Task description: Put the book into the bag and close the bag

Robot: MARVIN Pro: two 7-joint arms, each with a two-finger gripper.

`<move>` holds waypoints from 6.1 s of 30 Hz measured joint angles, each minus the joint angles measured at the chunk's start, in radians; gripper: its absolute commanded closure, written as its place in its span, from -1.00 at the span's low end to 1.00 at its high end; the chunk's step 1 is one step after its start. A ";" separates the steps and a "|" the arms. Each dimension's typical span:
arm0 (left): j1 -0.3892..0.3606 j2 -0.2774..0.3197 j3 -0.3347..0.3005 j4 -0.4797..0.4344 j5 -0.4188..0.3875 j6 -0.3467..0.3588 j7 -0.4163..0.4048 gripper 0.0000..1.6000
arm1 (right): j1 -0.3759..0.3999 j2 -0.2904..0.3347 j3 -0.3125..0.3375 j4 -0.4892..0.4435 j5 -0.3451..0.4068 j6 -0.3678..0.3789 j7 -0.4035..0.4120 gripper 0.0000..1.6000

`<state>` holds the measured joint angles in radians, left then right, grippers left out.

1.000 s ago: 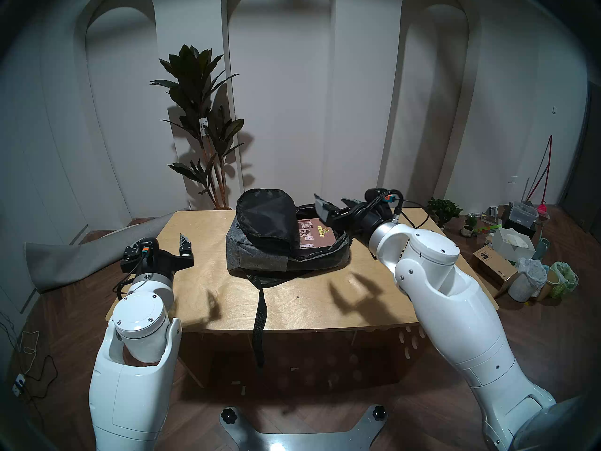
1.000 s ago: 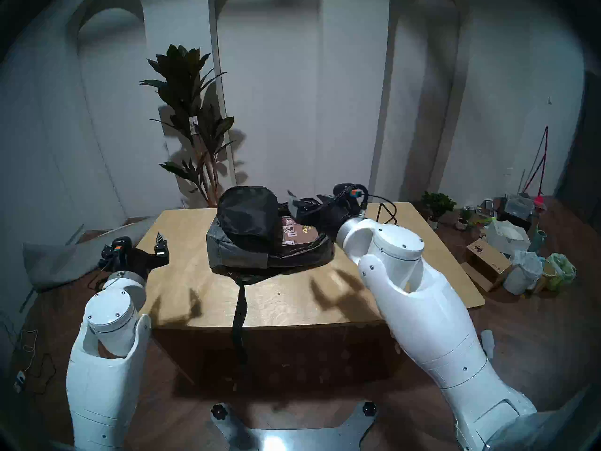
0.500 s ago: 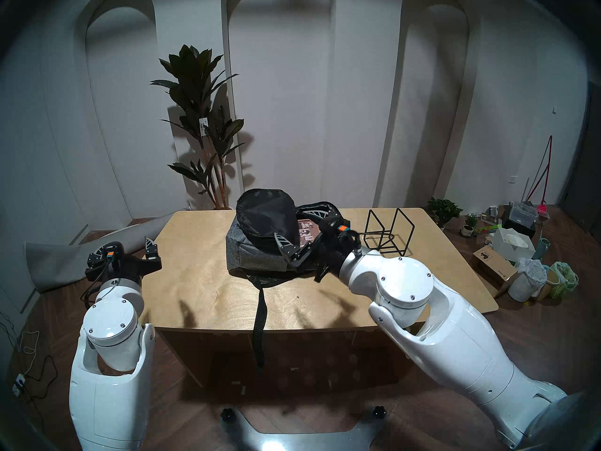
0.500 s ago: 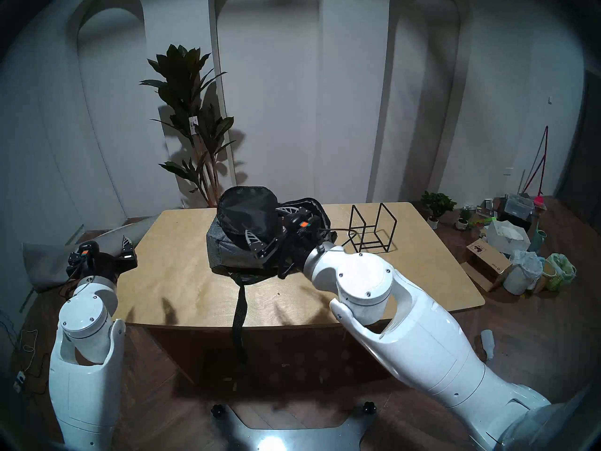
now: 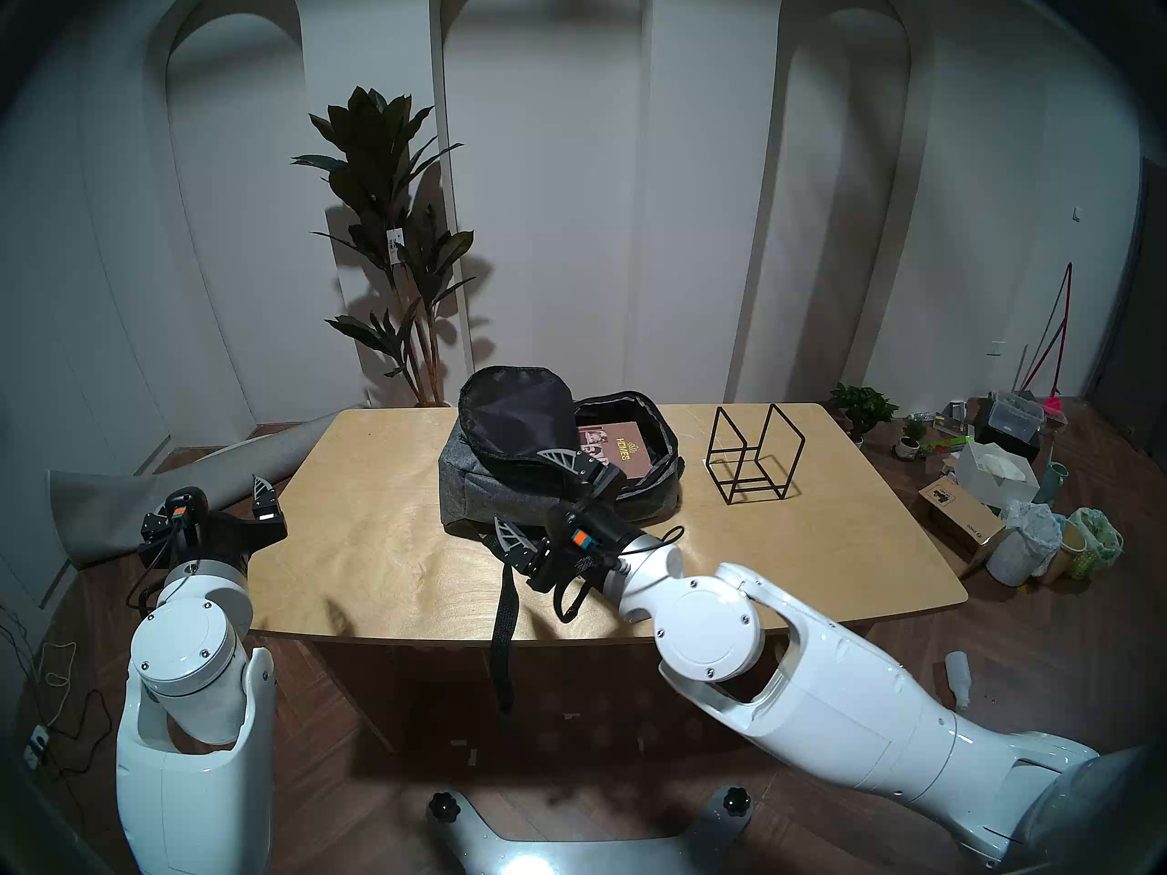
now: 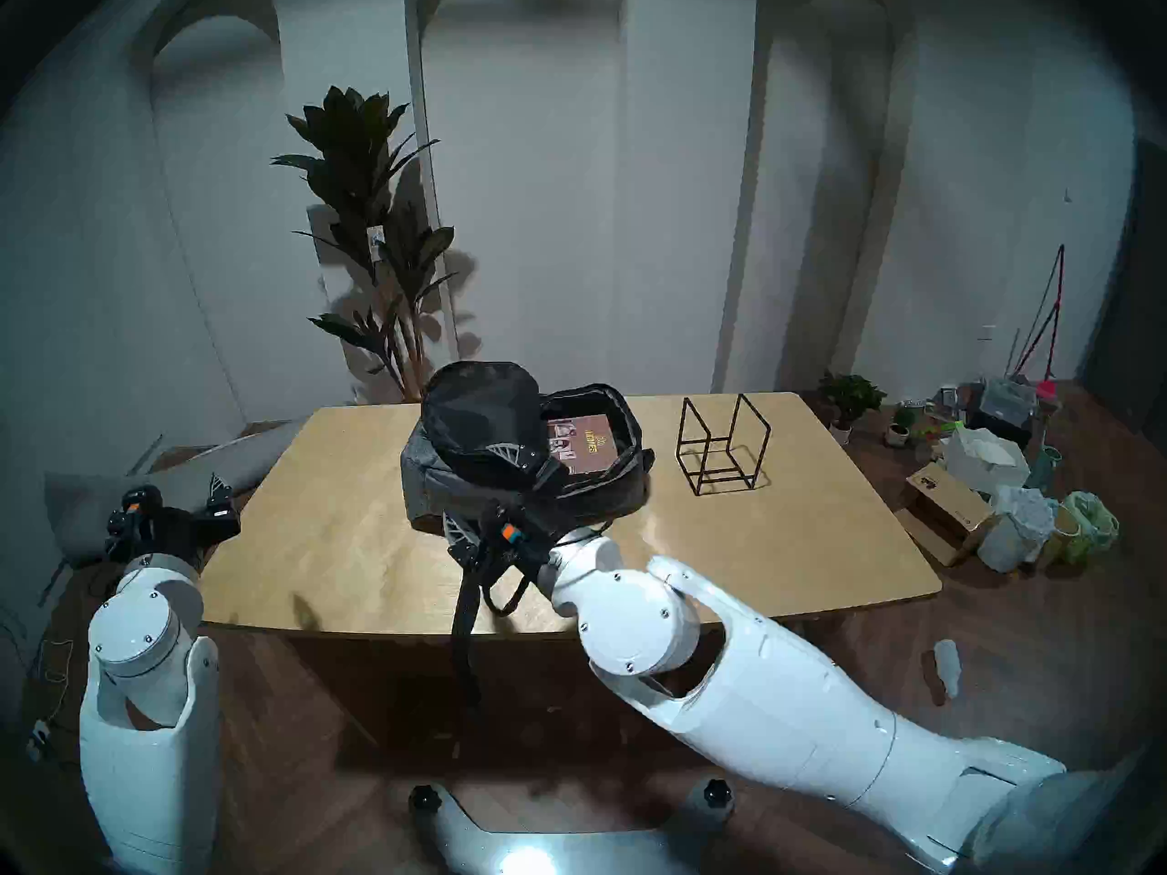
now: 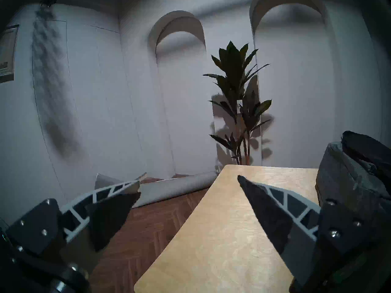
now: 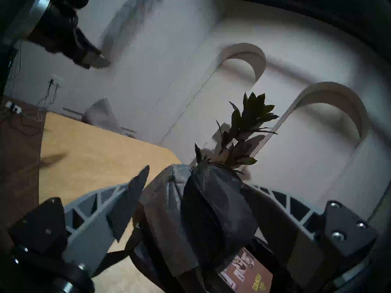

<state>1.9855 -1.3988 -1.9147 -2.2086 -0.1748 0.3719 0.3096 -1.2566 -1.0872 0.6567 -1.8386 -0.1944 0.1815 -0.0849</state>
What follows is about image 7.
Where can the framed wall poster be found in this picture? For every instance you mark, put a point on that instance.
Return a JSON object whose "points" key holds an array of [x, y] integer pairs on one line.
{"points": [[7, 54]]}

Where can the grey backpack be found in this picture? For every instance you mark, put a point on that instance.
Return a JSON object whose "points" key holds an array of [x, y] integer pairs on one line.
{"points": [[345, 176]]}

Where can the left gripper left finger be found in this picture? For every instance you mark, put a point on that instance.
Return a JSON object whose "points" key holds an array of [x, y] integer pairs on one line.
{"points": [[107, 213]]}

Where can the tall leafy potted plant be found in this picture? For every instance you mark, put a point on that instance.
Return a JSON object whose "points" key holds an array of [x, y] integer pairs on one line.
{"points": [[233, 69]]}

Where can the rolled grey mat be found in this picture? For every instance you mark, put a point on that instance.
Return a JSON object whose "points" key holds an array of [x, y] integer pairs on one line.
{"points": [[177, 188]]}

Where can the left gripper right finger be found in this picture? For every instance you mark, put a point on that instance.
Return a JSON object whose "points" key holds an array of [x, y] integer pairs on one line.
{"points": [[275, 216]]}

